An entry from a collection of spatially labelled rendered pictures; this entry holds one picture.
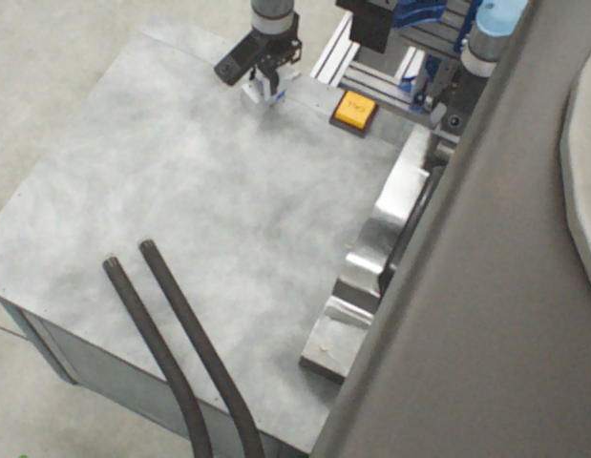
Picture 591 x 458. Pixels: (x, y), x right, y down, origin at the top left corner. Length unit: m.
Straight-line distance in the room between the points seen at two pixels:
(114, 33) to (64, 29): 0.17
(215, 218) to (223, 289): 0.15
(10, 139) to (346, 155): 1.33
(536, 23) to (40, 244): 1.37
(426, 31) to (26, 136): 1.33
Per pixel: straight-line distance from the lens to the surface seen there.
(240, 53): 1.43
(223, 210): 1.48
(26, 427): 2.23
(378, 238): 1.35
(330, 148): 1.56
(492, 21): 1.30
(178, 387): 1.28
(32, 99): 2.66
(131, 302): 1.36
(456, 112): 1.42
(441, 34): 1.83
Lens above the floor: 2.12
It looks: 64 degrees down
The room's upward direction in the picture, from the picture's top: 9 degrees clockwise
